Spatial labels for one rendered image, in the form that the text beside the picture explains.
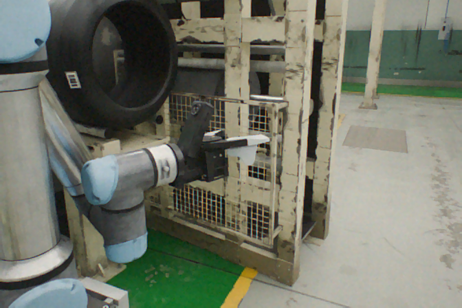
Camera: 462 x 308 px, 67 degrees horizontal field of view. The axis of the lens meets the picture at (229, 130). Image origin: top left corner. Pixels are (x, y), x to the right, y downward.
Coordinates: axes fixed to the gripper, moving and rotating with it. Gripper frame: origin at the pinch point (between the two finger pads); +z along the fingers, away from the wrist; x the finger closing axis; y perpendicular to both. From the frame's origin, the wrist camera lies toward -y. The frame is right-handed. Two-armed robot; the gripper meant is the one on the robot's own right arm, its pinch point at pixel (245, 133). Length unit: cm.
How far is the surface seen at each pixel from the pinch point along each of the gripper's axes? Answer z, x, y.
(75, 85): -14, -71, -14
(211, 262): 53, -99, 94
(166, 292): 21, -95, 95
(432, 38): 920, -302, -54
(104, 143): -5, -79, 9
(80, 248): -8, -128, 70
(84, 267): -8, -128, 81
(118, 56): 29, -134, -28
